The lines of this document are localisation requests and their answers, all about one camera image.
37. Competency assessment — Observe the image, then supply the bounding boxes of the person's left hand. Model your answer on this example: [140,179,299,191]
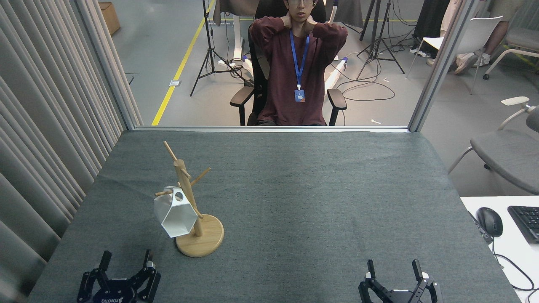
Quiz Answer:
[303,13,318,35]

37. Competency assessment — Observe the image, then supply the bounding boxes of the black keyboard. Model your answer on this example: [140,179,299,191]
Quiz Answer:
[507,205,539,245]

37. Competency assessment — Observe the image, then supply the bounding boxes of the black tripod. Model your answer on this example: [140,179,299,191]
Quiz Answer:
[357,0,406,80]
[190,0,253,97]

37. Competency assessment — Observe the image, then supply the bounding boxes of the grey chair with white frame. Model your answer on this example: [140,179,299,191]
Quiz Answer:
[448,96,539,195]
[483,0,539,80]

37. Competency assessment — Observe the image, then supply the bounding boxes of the silver table edge rail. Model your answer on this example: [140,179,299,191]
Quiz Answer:
[134,125,410,133]

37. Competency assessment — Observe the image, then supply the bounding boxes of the black flat device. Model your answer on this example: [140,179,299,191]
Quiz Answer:
[468,210,493,244]

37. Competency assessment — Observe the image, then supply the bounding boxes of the white-legged desk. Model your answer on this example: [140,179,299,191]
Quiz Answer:
[213,0,253,70]

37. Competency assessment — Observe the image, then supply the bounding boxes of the white desk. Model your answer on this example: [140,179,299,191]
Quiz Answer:
[460,196,539,303]

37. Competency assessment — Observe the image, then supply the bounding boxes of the person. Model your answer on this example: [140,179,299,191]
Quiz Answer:
[425,0,523,76]
[251,0,349,126]
[411,0,452,57]

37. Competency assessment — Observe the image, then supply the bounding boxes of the white hexagonal cup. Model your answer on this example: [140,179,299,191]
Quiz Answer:
[153,186,199,239]

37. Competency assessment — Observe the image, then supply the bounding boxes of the black floor cable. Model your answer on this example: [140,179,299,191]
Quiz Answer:
[337,25,417,102]

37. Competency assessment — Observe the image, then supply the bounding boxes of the black office chair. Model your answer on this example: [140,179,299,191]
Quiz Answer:
[230,0,348,126]

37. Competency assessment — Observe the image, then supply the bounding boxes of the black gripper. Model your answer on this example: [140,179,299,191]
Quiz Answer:
[77,250,162,303]
[359,259,443,303]

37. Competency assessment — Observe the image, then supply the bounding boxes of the silver post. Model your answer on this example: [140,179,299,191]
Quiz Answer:
[74,0,137,130]
[408,0,478,133]

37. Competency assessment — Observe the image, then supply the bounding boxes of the wooden cup rack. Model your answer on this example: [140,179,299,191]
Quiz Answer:
[155,141,225,258]

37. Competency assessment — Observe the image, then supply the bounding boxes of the pale grey curtain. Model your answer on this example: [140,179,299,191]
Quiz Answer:
[0,0,144,303]

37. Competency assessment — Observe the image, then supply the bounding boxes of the cardboard box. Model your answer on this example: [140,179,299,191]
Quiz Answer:
[99,2,121,35]

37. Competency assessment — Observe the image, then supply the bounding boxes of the black mouse cable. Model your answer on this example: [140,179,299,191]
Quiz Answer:
[491,236,539,293]

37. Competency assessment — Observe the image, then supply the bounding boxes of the black computer mouse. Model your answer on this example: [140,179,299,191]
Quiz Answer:
[477,207,504,237]

